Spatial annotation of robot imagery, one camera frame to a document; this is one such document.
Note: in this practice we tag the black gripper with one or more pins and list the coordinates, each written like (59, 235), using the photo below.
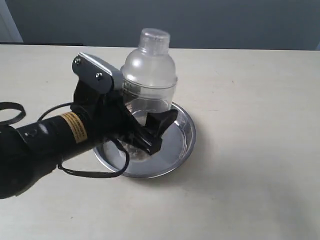
(106, 118)

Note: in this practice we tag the clear plastic shaker bottle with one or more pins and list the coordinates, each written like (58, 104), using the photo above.
(150, 77)

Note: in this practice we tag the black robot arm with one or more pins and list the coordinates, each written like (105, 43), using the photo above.
(33, 151)

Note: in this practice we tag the round stainless steel plate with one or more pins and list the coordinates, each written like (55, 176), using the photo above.
(177, 145)

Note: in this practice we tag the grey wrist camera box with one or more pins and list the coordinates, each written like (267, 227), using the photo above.
(98, 74)

